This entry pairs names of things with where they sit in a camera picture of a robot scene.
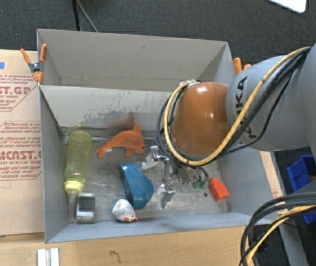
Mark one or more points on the yellow clear plastic bottle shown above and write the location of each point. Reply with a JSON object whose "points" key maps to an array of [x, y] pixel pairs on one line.
{"points": [[77, 156]]}

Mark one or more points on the white toy chicken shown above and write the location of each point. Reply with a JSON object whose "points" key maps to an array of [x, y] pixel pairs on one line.
{"points": [[123, 210]]}

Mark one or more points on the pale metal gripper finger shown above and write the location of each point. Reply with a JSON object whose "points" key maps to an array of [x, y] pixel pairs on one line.
{"points": [[150, 161], [165, 196]]}

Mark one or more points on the brown cardboard board red print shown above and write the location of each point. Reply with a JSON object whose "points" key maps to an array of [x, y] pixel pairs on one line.
{"points": [[11, 193]]}

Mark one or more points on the small grey metal box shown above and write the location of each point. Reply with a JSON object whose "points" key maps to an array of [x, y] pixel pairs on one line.
{"points": [[86, 206]]}

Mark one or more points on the orange flat toy dolphin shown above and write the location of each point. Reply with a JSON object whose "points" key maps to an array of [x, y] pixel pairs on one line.
{"points": [[127, 143]]}

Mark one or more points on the grey metal bin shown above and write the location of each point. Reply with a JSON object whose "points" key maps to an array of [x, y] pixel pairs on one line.
{"points": [[135, 65]]}

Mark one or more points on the orange plastic block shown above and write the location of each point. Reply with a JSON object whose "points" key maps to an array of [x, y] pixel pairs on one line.
{"points": [[218, 189]]}

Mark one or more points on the blue curved plastic object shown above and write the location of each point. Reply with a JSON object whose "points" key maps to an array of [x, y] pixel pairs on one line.
{"points": [[138, 187]]}

